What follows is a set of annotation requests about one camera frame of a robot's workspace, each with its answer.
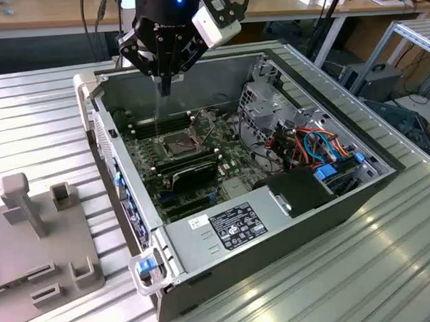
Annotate dark blue crate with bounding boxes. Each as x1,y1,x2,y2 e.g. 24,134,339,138
362,96,430,159

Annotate clear plastic case handle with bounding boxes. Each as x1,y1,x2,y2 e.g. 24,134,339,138
128,245,175,297

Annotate wooden desk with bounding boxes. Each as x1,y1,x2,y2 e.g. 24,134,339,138
0,0,430,40

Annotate blue data wire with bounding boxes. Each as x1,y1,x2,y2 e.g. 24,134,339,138
302,130,337,165

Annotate black fan shroud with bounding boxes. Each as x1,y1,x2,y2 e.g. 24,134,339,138
252,165,339,221

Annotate grey PC case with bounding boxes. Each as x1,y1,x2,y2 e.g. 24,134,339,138
71,41,414,322

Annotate grey parts rack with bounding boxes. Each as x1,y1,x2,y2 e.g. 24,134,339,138
0,168,108,317

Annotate CPU socket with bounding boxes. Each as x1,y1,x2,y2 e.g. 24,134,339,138
159,130,205,161

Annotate black expansion slot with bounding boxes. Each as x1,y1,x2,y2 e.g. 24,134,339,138
163,194,211,213
166,204,204,223

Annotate orange wire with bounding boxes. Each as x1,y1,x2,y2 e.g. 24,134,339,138
285,125,350,162

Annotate RAM slot white latches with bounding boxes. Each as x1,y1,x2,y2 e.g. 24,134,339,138
130,118,195,135
149,148,220,171
128,110,193,127

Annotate blue disk carrier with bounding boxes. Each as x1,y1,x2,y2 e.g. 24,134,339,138
313,163,341,182

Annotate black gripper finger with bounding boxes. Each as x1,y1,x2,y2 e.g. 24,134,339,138
117,26,167,99
161,29,213,98

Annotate aluminium profile frame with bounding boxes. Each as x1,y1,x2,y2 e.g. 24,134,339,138
347,19,430,99

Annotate metal drive cage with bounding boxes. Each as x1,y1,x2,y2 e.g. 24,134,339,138
237,78,331,146

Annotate black graphics card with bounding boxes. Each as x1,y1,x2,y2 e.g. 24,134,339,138
161,160,220,193

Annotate blue case latch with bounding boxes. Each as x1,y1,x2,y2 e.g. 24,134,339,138
138,259,157,279

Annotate white desk leg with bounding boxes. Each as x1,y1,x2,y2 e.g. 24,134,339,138
312,15,351,69

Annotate silver power supply unit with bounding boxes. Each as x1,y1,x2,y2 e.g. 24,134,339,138
161,185,295,278

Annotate silver chipset heatsink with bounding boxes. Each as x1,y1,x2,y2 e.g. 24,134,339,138
221,177,249,199

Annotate green RAM stick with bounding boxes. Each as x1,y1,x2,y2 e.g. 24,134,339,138
0,275,31,296

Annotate green motherboard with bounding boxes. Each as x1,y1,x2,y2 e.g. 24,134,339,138
119,106,288,227

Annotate black chair base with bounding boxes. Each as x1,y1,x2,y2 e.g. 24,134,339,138
264,20,303,39

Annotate grey case with handle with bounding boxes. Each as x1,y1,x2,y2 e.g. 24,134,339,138
339,60,405,103

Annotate black stand pole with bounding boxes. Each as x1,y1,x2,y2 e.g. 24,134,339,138
302,0,353,63

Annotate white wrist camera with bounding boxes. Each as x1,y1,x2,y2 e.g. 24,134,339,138
190,4,244,51

